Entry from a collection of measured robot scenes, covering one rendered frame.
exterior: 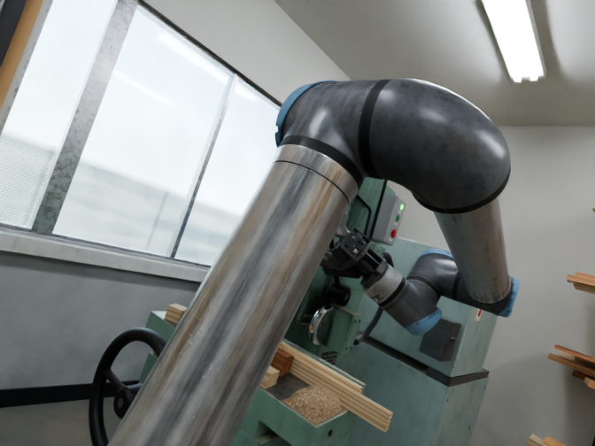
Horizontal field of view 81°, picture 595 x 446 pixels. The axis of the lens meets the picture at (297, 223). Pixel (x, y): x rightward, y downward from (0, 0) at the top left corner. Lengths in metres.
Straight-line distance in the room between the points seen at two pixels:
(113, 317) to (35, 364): 0.40
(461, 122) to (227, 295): 0.29
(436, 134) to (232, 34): 2.19
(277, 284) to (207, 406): 0.13
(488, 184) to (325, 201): 0.17
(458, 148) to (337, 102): 0.14
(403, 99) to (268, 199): 0.17
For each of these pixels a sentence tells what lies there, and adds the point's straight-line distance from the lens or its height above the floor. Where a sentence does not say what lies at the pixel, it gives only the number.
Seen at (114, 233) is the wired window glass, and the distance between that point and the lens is 2.24.
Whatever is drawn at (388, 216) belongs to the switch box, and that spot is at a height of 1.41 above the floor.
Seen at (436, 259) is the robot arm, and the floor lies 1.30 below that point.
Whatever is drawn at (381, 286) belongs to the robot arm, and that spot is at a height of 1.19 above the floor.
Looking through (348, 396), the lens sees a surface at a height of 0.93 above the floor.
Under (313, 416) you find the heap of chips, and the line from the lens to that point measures 0.81.
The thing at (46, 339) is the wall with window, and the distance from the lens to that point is 2.28.
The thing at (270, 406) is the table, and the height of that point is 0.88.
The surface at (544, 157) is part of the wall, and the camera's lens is 3.30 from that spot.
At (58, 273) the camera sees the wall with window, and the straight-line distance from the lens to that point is 2.16.
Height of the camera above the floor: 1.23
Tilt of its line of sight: 3 degrees up
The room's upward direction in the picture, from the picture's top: 19 degrees clockwise
